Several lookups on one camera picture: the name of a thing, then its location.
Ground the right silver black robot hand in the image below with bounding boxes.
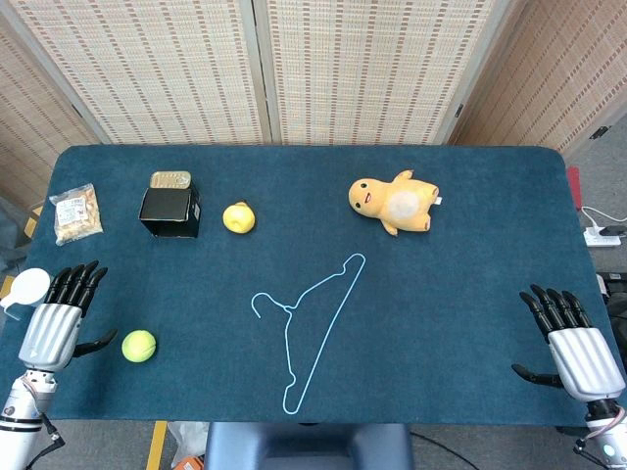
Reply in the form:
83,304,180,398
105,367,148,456
510,284,627,403

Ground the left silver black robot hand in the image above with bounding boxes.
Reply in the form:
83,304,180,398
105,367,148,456
18,260,120,372

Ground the yellow-green tennis ball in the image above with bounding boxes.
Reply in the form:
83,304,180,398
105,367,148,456
121,329,158,363

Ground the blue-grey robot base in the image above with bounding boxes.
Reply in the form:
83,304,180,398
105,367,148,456
203,421,416,470

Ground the black open cardboard box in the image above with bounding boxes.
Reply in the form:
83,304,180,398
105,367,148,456
138,178,202,240

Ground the white and blue pitcher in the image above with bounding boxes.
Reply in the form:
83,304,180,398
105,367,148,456
0,267,52,322

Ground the black device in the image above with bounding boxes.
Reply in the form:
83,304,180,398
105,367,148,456
596,272,627,339

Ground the clear snack bag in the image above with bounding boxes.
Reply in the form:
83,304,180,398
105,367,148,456
48,183,105,247

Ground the white power strip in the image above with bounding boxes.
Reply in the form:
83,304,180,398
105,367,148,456
582,225,623,249

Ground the clear plastic bag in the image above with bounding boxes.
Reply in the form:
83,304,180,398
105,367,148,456
168,421,211,469

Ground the red flat object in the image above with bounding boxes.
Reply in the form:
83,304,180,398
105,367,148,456
565,165,583,211

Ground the dark blue table mat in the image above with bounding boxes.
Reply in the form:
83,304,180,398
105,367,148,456
0,144,627,428

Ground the gold flat tin can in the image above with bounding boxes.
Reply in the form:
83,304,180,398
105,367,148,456
149,169,193,190

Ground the woven bamboo screen panel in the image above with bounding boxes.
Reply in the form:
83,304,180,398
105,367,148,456
2,0,273,146
252,0,523,147
448,0,627,158
0,14,102,210

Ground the yellow toy lemon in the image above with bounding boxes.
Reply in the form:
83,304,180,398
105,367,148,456
221,201,257,235

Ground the yellow plush duck toy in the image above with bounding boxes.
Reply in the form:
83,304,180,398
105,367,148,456
348,168,444,237

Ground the white power cable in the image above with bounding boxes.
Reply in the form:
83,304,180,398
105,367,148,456
579,205,627,231

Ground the black floor cable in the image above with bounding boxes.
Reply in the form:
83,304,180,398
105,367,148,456
410,430,484,470

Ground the light blue wire hanger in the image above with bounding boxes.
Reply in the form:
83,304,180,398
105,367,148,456
251,253,367,416

